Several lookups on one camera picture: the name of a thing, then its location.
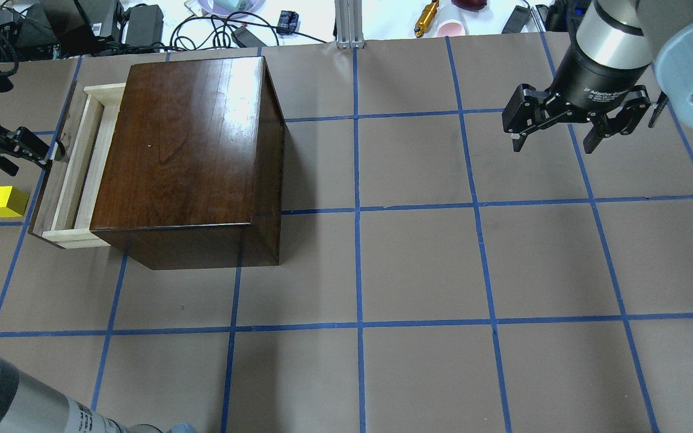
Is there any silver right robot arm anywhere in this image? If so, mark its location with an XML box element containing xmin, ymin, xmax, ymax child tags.
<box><xmin>502</xmin><ymin>1</ymin><xmax>693</xmax><ymax>154</ymax></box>

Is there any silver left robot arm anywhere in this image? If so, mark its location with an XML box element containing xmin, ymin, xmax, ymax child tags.
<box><xmin>0</xmin><ymin>83</ymin><xmax>158</xmax><ymax>432</ymax></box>

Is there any dark wooden drawer cabinet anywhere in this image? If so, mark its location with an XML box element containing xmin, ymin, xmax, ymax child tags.
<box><xmin>89</xmin><ymin>57</ymin><xmax>287</xmax><ymax>269</ymax></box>

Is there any gold metal cylinder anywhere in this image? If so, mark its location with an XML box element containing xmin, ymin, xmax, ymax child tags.
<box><xmin>413</xmin><ymin>0</ymin><xmax>440</xmax><ymax>38</ymax></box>

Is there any black power adapter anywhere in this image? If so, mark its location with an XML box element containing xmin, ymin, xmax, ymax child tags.
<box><xmin>123</xmin><ymin>4</ymin><xmax>164</xmax><ymax>47</ymax></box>

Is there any aluminium frame post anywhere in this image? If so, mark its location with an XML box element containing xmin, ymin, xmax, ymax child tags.
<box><xmin>334</xmin><ymin>0</ymin><xmax>365</xmax><ymax>50</ymax></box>

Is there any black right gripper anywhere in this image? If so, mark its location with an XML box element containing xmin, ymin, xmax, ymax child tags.
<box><xmin>502</xmin><ymin>42</ymin><xmax>650</xmax><ymax>155</ymax></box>

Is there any pink paper cup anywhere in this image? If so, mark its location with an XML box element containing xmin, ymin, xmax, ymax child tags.
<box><xmin>434</xmin><ymin>19</ymin><xmax>467</xmax><ymax>37</ymax></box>

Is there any yellow cube block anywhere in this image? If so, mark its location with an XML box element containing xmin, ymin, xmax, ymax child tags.
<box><xmin>0</xmin><ymin>185</ymin><xmax>29</xmax><ymax>218</ymax></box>

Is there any light wood drawer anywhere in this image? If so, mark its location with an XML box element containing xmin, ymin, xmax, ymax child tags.
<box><xmin>27</xmin><ymin>83</ymin><xmax>126</xmax><ymax>249</ymax></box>

